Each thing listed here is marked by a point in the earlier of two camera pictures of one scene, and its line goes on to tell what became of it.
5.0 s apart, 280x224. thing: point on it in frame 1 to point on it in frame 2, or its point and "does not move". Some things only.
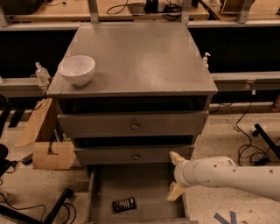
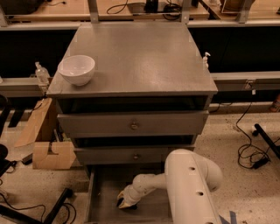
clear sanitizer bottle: (43, 74) does not move
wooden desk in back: (154, 10) does not move
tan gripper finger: (176, 191) to (123, 205)
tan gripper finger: (175, 157) to (122, 194)
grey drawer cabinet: (150, 95) does not move
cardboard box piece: (63, 159) does not move
